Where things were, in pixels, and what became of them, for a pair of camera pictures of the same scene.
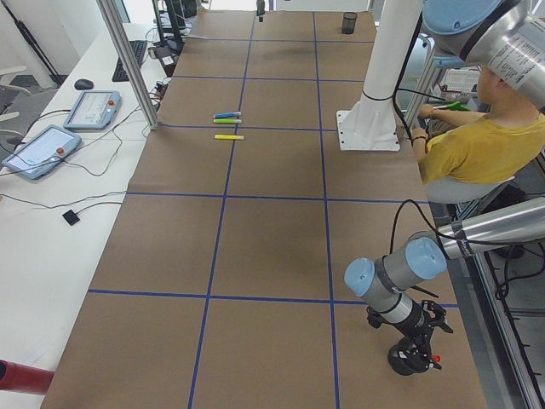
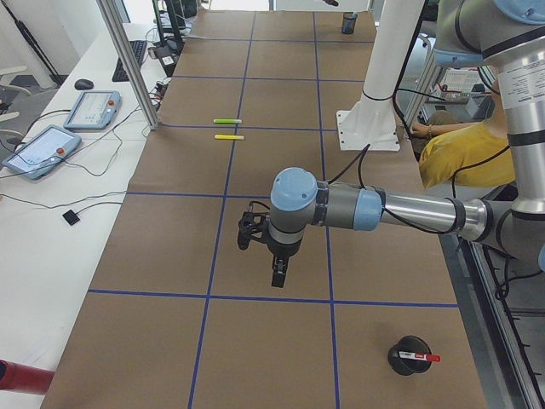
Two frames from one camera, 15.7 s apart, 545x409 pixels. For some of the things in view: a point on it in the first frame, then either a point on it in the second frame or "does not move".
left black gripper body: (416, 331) → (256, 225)
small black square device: (71, 217) does not move
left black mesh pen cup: (404, 362) does not move
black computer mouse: (83, 84) does not move
